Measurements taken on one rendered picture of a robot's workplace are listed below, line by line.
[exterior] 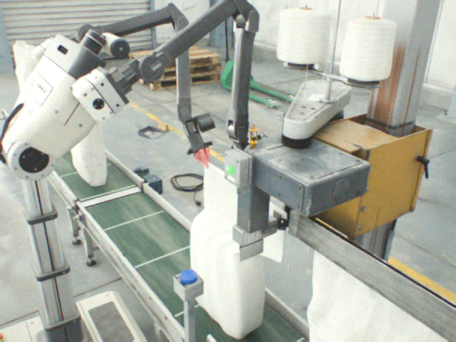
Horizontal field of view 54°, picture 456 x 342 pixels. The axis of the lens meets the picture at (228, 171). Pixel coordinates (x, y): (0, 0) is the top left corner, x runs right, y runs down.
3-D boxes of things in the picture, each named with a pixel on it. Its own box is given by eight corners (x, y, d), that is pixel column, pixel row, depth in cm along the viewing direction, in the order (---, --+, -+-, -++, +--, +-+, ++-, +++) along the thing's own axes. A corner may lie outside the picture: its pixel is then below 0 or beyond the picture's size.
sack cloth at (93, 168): (65, 165, 338) (50, 70, 307) (94, 159, 349) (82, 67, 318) (85, 190, 303) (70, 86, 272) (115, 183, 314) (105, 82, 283)
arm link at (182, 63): (174, 28, 196) (175, 16, 185) (187, 28, 197) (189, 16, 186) (177, 123, 190) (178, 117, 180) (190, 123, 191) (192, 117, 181)
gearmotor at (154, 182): (127, 183, 337) (125, 165, 330) (145, 178, 345) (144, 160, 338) (144, 199, 315) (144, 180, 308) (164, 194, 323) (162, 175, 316)
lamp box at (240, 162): (224, 179, 132) (224, 150, 128) (236, 174, 135) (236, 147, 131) (239, 189, 127) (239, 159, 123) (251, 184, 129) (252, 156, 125)
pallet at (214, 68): (130, 70, 720) (130, 61, 714) (194, 62, 784) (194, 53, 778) (154, 81, 659) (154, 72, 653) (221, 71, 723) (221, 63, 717)
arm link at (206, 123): (178, 114, 190) (179, 109, 182) (202, 105, 192) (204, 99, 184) (189, 140, 189) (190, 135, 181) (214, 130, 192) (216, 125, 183)
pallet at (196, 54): (129, 61, 714) (128, 52, 708) (196, 54, 772) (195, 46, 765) (149, 72, 652) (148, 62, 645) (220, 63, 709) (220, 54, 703)
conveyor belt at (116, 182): (8, 120, 453) (7, 112, 450) (48, 113, 474) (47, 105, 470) (83, 214, 292) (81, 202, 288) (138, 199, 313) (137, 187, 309)
